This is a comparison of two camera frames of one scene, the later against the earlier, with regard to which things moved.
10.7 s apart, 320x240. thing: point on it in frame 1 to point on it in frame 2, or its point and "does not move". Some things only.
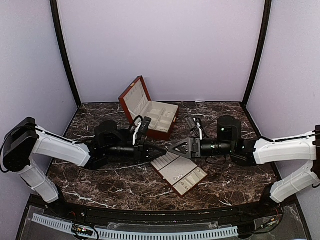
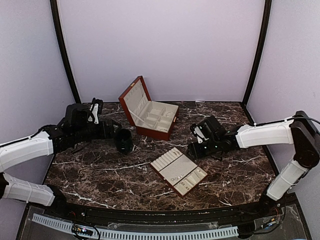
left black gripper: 141,152 to 110,134
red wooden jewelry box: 137,101 does not move
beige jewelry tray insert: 182,174 does not move
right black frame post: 268,4 does not move
